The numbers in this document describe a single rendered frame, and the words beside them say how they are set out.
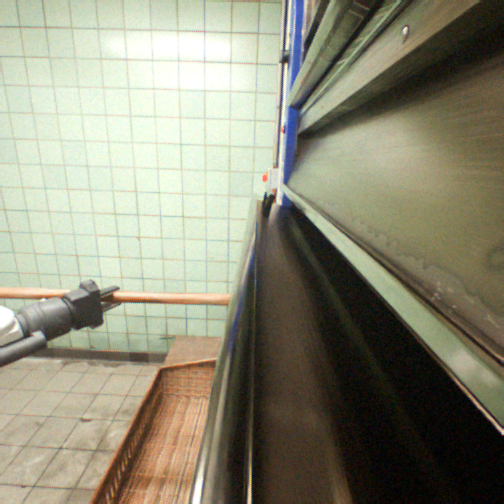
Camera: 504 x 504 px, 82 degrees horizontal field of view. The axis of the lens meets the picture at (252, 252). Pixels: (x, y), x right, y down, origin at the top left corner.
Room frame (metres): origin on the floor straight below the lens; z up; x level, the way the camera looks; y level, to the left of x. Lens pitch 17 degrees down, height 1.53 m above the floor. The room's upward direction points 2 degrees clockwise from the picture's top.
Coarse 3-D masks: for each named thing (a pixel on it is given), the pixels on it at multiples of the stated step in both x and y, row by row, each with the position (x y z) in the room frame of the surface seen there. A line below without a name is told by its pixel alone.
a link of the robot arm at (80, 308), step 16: (80, 288) 0.64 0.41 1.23; (96, 288) 0.63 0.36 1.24; (48, 304) 0.55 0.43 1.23; (64, 304) 0.57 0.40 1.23; (80, 304) 0.60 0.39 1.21; (96, 304) 0.62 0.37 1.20; (48, 320) 0.53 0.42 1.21; (64, 320) 0.55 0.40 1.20; (80, 320) 0.59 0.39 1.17; (96, 320) 0.62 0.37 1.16
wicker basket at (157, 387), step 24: (216, 360) 0.97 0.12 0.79; (168, 384) 0.98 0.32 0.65; (192, 384) 0.98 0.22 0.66; (144, 408) 0.81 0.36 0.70; (168, 408) 0.92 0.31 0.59; (192, 408) 0.93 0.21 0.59; (144, 432) 0.80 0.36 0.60; (168, 432) 0.81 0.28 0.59; (192, 432) 0.82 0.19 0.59; (120, 456) 0.62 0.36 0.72; (144, 456) 0.72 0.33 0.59; (168, 456) 0.72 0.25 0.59; (192, 456) 0.72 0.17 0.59; (120, 480) 0.61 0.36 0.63; (144, 480) 0.64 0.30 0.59; (168, 480) 0.65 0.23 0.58
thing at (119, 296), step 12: (0, 288) 0.68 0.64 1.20; (12, 288) 0.68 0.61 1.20; (24, 288) 0.68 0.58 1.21; (36, 288) 0.68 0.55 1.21; (108, 300) 0.67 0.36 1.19; (120, 300) 0.67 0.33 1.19; (132, 300) 0.67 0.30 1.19; (144, 300) 0.67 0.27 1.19; (156, 300) 0.67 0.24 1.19; (168, 300) 0.67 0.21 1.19; (180, 300) 0.67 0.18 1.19; (192, 300) 0.67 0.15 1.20; (204, 300) 0.67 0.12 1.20; (216, 300) 0.67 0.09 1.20; (228, 300) 0.67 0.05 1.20
